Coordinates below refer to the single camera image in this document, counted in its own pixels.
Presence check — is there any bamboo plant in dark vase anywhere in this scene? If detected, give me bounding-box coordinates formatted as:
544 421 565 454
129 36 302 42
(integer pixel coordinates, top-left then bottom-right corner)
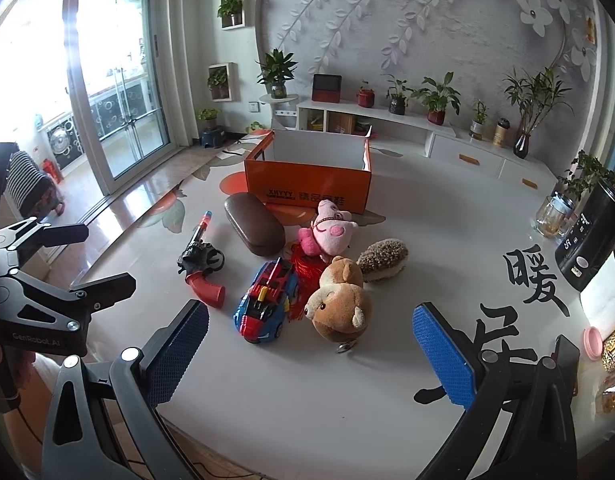
502 67 573 160

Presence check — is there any small plant on stool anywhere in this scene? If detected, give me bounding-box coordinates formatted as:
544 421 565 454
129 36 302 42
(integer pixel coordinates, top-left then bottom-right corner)
196 107 222 133

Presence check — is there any white paper sheet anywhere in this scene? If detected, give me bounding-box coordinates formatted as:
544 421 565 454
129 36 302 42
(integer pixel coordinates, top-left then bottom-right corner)
580 255 615 341

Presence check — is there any sliding glass door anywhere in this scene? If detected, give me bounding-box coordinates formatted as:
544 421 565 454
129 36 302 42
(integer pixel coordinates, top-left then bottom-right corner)
62 0 178 196

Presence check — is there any black phone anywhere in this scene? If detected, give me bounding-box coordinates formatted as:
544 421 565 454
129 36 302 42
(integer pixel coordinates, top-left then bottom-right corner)
554 335 581 398

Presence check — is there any pink pig plush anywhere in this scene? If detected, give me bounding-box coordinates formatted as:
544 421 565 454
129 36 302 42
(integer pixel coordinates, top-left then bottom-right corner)
298 199 359 261

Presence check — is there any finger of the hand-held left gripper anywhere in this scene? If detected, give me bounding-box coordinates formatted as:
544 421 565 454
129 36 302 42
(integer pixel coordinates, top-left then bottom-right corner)
10 271 137 331
0 217 90 267

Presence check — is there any red square speaker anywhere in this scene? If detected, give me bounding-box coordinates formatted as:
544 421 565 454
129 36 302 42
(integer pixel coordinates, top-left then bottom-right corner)
312 74 342 103

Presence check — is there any orange cardboard box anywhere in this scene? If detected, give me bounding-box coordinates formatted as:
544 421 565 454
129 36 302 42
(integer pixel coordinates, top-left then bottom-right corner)
244 129 375 214

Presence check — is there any brown bear plush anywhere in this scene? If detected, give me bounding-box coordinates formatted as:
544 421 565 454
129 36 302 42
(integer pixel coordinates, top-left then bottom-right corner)
304 256 373 356

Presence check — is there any glass jar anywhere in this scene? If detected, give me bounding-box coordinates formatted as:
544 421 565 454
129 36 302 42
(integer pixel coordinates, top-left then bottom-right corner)
535 194 575 238

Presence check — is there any red tassel ornament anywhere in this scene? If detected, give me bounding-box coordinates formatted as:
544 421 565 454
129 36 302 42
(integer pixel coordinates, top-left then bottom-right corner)
286 242 333 321

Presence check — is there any pink round lid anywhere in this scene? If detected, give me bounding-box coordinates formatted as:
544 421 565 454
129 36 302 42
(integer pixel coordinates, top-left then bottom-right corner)
583 326 604 360

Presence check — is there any black red toy gun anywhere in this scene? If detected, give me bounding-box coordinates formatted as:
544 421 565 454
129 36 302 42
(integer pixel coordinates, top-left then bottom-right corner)
178 210 227 309

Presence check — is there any black electric kettle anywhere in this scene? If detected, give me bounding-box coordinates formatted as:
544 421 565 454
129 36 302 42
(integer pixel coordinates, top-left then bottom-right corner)
557 177 615 293

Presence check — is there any plant in red pot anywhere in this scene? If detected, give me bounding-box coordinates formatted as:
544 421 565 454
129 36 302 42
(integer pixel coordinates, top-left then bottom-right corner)
412 72 461 126

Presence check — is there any brown glasses case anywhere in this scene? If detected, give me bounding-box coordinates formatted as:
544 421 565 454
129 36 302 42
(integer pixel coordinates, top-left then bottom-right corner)
224 192 287 257

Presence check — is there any trailing green plant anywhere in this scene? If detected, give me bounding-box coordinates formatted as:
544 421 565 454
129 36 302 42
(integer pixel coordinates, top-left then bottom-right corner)
557 150 615 201

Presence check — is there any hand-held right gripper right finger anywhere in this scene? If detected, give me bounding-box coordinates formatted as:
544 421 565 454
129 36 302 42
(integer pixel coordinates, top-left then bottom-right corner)
411 302 581 480

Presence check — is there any white round plant stand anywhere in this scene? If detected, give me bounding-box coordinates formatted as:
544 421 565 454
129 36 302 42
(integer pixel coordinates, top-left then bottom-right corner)
259 94 301 131

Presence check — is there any plant in dark pot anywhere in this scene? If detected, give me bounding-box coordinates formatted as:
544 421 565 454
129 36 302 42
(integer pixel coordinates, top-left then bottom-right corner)
382 74 413 116

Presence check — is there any small plant in white pot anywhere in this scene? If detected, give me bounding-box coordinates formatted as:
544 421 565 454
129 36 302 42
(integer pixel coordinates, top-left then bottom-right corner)
469 100 489 140

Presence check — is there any white wall planter box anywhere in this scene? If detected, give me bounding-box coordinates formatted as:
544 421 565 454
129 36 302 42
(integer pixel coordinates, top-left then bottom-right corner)
218 0 252 30
208 62 237 102

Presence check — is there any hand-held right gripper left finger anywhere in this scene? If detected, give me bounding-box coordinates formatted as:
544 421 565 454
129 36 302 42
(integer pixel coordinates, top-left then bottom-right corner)
40 299 211 480

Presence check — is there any blue plastic stool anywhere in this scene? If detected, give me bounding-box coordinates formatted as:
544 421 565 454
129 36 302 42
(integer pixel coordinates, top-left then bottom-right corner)
200 127 226 150

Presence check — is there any hedgehog plush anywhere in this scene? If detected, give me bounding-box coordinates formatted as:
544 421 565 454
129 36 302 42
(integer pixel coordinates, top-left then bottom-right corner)
356 239 409 282

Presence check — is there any white low cabinet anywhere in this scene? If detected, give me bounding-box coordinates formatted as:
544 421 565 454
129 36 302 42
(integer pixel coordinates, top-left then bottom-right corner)
296 97 558 191

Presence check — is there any leafy plant in glass pot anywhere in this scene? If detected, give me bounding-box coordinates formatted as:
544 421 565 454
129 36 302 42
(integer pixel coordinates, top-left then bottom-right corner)
256 49 298 100

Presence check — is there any blue red toy car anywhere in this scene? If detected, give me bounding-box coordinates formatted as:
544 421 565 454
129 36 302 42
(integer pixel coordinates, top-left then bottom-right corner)
232 257 304 345

